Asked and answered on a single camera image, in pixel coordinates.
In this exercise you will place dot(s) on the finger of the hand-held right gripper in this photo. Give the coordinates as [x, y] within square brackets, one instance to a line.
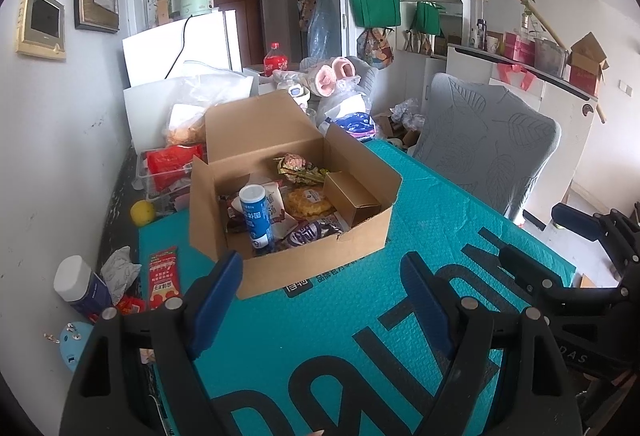
[525, 266]
[575, 218]

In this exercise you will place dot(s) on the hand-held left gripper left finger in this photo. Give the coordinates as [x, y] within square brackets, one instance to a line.
[217, 303]

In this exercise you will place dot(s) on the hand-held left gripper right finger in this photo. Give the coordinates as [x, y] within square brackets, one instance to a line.
[425, 301]

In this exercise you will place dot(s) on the brown chocolate packet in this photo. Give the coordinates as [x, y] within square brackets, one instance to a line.
[232, 216]

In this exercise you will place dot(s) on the blue tube canister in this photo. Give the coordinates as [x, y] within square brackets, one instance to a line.
[255, 216]

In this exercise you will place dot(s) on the cardboard box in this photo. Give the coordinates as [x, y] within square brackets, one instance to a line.
[320, 261]

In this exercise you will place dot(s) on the white packet blue print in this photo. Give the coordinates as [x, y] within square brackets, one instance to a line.
[279, 211]

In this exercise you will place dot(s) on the purple snack packet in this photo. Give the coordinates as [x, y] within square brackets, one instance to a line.
[310, 231]

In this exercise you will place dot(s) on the small tan box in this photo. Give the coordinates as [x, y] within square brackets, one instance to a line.
[350, 196]

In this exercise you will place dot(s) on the yellow cake packet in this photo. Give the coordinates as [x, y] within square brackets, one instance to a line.
[307, 203]

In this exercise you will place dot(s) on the red green noodle packet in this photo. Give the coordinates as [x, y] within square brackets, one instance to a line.
[295, 166]

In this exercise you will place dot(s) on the red strip packet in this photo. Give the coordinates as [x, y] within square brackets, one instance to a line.
[162, 276]

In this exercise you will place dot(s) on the teal bubble mat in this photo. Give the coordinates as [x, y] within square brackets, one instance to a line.
[350, 341]

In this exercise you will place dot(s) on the small red wrapper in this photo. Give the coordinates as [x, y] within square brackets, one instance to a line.
[132, 303]

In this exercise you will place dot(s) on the crumpled grey wrapper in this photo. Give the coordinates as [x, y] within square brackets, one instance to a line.
[120, 271]

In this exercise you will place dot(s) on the grey leaf-pattern chair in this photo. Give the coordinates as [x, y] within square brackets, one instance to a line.
[490, 141]

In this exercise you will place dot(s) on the yellow fruit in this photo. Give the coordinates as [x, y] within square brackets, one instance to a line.
[142, 212]

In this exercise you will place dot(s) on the clear plastic container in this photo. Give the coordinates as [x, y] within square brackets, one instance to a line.
[150, 198]

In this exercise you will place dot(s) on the white lid bottle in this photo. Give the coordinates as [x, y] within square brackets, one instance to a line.
[75, 281]

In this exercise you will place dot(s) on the red snack packet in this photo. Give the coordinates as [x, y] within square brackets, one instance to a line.
[170, 164]

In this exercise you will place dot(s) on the light blue round device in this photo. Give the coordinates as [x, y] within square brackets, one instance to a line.
[75, 346]

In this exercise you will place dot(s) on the pink ribbon bow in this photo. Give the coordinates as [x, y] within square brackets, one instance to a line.
[520, 76]

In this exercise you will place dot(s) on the open brown carton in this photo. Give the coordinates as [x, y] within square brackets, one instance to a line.
[587, 66]

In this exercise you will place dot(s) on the silver foil bag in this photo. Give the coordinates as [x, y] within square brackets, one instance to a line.
[550, 56]

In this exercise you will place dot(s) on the pink gift box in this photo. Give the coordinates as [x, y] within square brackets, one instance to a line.
[520, 49]

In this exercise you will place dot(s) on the blue tissue pack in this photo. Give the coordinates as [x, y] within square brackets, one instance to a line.
[357, 126]

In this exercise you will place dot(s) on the crumpled clear plastic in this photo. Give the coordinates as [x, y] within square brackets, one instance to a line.
[407, 114]

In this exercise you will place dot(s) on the glass mug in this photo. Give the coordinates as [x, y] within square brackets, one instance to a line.
[312, 116]

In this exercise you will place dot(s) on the clear zip bag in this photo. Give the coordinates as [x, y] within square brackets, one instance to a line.
[200, 91]

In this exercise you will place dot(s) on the white plastic bag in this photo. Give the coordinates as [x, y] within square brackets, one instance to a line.
[345, 101]

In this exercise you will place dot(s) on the white blue appliance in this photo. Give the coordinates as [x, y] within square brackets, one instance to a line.
[299, 94]

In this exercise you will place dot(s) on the grey ribbed cushion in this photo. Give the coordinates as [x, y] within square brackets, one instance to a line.
[367, 76]

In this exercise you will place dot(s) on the pink slipper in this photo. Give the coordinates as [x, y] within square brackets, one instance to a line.
[345, 69]
[324, 81]

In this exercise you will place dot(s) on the small green tote bag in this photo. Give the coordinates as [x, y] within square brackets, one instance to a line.
[429, 19]

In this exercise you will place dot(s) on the cola bottle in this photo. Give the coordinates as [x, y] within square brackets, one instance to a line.
[276, 61]

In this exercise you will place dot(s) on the patterned tote bag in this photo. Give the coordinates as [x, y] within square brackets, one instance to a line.
[375, 49]

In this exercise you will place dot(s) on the white fridge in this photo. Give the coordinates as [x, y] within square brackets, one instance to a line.
[160, 46]

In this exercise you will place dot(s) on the brown door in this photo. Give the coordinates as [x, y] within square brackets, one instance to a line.
[245, 26]

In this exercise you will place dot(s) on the large green tote bag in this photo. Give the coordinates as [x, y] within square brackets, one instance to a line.
[375, 6]

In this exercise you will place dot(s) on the hanging clear plastic bag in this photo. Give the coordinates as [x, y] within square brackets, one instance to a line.
[322, 26]

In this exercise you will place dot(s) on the wall intercom panel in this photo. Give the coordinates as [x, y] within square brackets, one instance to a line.
[42, 21]

